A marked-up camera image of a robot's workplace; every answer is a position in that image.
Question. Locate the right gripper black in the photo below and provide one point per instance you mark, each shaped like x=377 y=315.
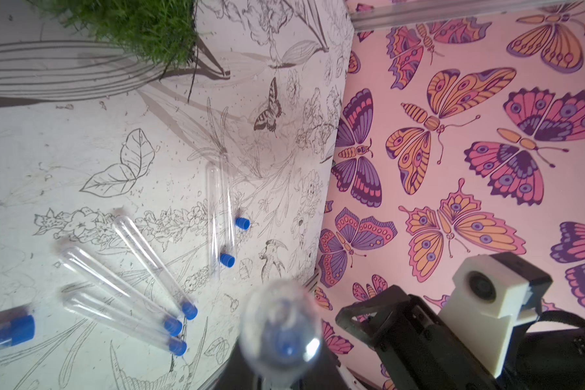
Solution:
x=416 y=348

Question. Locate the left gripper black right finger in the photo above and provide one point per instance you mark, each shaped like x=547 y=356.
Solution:
x=325 y=374

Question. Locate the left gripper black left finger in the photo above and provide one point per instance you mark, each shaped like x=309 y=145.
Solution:
x=236 y=374

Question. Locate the test tube blue stopper three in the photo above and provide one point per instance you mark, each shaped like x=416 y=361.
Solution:
x=133 y=238

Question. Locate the test tube blue stopper two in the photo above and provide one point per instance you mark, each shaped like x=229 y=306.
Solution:
x=85 y=265

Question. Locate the clear test tube one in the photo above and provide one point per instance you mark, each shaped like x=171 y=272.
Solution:
x=213 y=198
x=228 y=211

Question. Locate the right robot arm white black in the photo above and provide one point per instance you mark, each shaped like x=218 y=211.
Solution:
x=546 y=360

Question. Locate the test tube blue stopper front-middle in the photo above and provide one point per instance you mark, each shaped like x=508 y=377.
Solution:
x=141 y=319

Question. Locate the test tube blue stopper left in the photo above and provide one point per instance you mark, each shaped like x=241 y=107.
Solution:
x=17 y=326

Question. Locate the green artificial grass mat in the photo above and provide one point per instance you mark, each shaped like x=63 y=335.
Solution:
x=162 y=32

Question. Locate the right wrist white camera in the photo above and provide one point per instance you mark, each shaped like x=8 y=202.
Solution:
x=493 y=294

